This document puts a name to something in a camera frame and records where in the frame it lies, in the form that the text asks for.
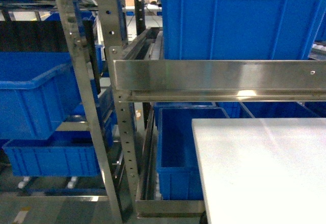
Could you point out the blue bin below target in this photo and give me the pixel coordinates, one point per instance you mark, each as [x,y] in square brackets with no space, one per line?
[64,154]

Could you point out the black back panel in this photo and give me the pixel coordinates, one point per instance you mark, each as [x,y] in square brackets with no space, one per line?
[45,36]

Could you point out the blue bin under table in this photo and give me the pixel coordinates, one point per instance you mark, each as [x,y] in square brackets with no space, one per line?
[176,164]

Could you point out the steel shelf upright post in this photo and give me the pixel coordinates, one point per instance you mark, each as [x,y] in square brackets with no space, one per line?
[114,31]

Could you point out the steel shelf front rail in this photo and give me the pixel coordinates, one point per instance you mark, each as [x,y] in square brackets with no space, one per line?
[196,80]

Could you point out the large blue bin right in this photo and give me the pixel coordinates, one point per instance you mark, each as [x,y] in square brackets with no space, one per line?
[240,29]

